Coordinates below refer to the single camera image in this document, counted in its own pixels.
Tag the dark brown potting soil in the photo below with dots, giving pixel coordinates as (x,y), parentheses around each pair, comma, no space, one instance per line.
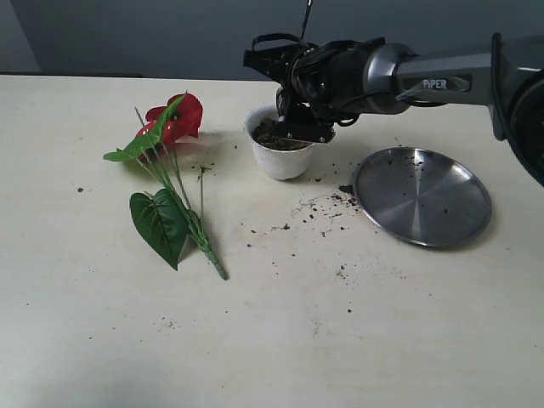
(262,135)

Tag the round steel plate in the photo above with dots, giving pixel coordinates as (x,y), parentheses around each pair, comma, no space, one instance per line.
(422,197)

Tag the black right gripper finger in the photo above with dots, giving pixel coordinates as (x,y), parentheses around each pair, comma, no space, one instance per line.
(283,103)
(303,129)

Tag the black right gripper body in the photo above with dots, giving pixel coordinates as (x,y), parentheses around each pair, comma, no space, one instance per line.
(324,78)

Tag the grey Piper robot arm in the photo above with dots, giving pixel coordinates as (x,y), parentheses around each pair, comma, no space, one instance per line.
(506,77)

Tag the loose green stem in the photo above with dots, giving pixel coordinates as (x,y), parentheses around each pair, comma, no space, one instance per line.
(202,171)

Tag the steel spoon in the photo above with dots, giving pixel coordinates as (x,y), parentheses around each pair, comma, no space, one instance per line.
(307,11)

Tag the red artificial flower with leaves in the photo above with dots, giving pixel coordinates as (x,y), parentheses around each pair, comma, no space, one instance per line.
(165,219)

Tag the white plastic flower pot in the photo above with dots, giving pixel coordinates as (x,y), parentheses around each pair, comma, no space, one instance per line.
(277,164)

